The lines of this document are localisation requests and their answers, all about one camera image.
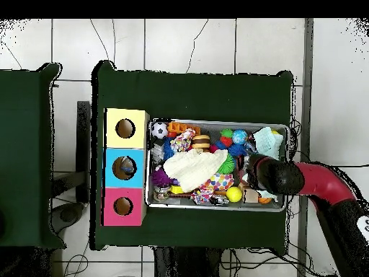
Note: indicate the yellow ball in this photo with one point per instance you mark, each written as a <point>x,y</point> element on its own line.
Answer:
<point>234,194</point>

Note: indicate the dark green table cloth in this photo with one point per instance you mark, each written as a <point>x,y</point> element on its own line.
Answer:
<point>190,92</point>
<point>29,104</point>

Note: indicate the large blue spiky ball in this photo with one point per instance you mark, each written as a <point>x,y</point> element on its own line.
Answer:
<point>237,150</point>

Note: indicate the wooden box with three holes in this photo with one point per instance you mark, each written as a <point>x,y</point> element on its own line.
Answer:
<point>112,173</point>

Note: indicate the clear plastic packet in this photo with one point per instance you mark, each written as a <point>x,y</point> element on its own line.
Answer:
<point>128,167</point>

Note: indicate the flat colourful dotted packet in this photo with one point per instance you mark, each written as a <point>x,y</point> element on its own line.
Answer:
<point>218,182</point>

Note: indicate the orange plastic toy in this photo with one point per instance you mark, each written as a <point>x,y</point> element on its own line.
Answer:
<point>179,127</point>

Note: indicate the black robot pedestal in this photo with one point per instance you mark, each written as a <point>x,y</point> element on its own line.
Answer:
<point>190,265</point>

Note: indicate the green spiky ball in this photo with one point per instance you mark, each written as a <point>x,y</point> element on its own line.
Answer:
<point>226,165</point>

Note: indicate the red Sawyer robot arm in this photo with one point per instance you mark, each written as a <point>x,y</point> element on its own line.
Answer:
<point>323,184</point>

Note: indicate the black stand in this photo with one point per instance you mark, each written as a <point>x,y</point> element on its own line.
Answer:
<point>84,150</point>

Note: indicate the black and white soccer ball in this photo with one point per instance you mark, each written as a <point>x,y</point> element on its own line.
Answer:
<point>159,130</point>

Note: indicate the clear shallow bin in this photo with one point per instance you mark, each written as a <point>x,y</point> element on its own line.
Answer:
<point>167,202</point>

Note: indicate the blue globe ball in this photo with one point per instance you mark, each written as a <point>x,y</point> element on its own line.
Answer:
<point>240,137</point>

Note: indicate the toy burger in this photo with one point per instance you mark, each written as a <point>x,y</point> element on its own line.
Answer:
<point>201,142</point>

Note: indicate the cream yellow cloth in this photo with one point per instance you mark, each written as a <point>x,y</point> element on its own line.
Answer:
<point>193,170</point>

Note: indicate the mint green cloth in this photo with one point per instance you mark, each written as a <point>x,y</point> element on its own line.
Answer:
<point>268,141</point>

